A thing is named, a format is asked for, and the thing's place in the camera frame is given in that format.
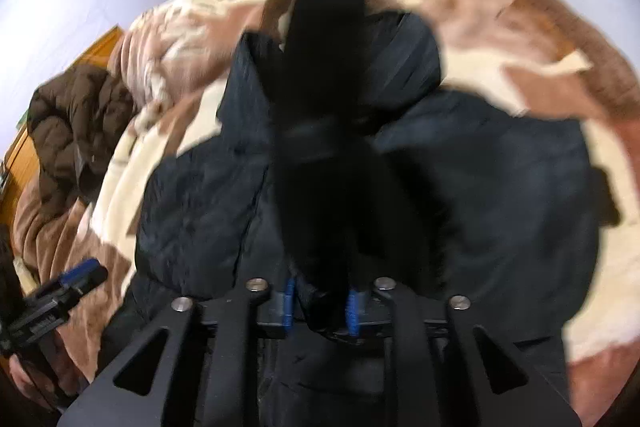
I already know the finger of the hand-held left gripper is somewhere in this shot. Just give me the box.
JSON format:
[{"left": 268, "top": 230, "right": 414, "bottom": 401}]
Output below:
[{"left": 27, "top": 258, "right": 109, "bottom": 310}]

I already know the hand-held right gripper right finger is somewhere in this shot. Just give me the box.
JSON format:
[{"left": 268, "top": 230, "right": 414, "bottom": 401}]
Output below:
[{"left": 345, "top": 277, "right": 583, "bottom": 427}]

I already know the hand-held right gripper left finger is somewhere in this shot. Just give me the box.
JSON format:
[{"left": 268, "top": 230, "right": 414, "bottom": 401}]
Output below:
[{"left": 57, "top": 277, "right": 296, "bottom": 427}]

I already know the black quilted jacket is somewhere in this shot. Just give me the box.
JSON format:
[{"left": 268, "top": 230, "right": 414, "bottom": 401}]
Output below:
[{"left": 100, "top": 0, "right": 621, "bottom": 427}]

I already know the person's left hand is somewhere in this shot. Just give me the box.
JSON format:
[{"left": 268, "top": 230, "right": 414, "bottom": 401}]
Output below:
[{"left": 6, "top": 354, "right": 56, "bottom": 408}]

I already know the brown puffer jacket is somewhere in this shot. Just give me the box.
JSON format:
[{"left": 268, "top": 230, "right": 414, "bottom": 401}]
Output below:
[{"left": 27, "top": 64, "right": 143, "bottom": 210}]

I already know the brown and cream printed blanket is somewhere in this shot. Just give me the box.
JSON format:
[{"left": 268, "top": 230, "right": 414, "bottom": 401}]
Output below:
[{"left": 10, "top": 0, "right": 640, "bottom": 427}]

